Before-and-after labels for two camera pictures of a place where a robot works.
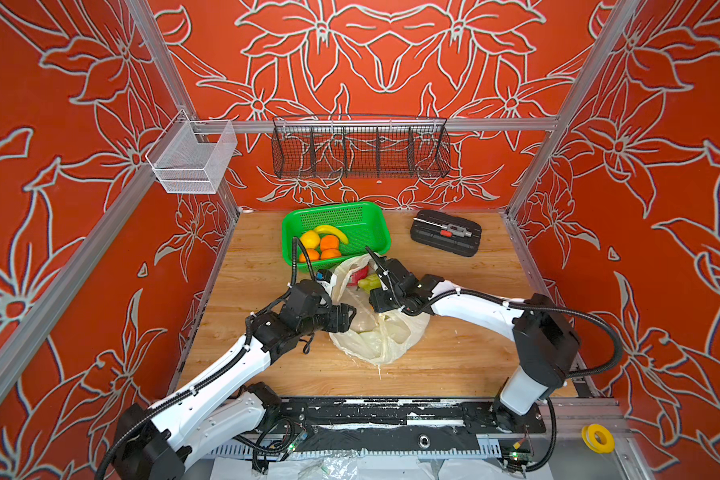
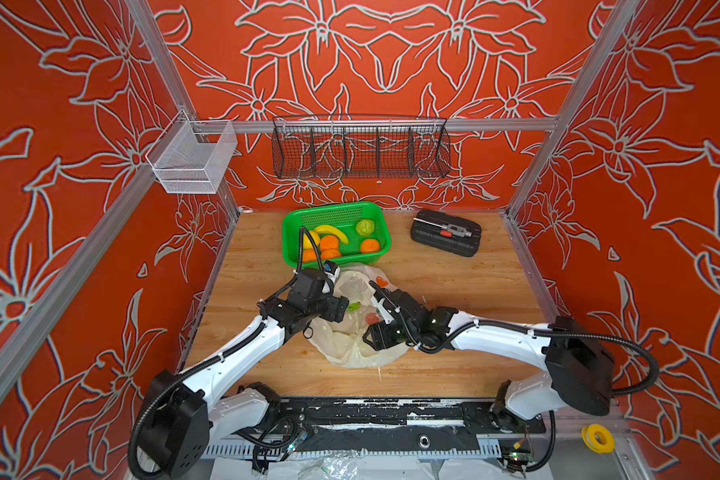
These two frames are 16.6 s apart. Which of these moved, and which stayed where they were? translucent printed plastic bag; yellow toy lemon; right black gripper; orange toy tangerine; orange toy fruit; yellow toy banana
Moved: right black gripper; translucent printed plastic bag
Stayed: yellow toy banana; orange toy fruit; orange toy tangerine; yellow toy lemon
